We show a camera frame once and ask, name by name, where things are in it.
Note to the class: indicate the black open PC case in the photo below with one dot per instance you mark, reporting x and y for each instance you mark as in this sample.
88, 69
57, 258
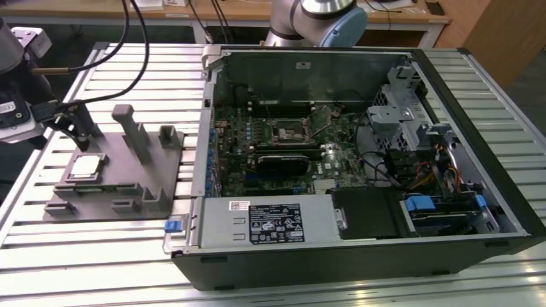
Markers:
298, 268

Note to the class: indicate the hard disk in blue carrier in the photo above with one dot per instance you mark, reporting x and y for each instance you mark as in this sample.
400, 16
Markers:
415, 204

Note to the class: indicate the blue case latch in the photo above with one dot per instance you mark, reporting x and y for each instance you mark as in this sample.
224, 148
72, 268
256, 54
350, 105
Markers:
171, 225

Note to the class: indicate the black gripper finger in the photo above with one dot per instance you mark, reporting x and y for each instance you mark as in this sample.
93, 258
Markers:
87, 121
72, 136

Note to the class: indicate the silver square CPU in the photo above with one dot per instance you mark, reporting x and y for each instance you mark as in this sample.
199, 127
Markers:
87, 166

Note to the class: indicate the black plastic shroud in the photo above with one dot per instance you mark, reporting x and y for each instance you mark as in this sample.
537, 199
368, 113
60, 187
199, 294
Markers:
366, 214

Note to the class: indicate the blue plastic drive tab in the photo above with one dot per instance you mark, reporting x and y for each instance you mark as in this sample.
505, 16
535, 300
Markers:
479, 202

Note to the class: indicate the CPU socket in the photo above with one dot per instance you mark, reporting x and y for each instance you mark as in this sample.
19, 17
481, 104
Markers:
292, 131

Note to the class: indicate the small silver heatsink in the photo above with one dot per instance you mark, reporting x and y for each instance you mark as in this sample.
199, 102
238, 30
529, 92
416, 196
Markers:
324, 186

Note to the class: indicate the white box on desk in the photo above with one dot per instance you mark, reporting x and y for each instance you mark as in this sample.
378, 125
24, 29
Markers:
147, 3

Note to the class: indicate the grey case latch block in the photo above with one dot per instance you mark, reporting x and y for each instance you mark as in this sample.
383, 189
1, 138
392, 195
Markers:
210, 57

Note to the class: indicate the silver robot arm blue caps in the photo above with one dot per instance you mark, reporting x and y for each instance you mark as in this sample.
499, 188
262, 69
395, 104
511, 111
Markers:
298, 19

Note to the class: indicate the thin metal locking lever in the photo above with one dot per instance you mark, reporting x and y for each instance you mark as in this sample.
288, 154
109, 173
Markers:
324, 125
267, 113

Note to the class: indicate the black graphics card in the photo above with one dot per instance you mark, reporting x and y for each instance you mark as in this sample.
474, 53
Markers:
282, 164

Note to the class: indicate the wooden cabinet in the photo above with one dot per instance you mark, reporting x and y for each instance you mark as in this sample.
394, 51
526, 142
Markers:
503, 32

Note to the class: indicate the green RAM stick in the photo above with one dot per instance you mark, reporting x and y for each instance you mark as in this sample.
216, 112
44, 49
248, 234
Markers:
91, 190

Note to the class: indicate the grey parts rack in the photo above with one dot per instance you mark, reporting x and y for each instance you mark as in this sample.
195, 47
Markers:
161, 172

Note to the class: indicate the green motherboard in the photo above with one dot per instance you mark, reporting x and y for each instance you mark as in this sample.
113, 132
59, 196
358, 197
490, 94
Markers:
340, 166

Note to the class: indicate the metal drive cage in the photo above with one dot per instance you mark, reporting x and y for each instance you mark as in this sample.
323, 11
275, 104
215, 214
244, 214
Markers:
387, 118

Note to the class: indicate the grey power supply with label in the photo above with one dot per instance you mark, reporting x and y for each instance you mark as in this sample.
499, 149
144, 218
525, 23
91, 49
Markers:
222, 224

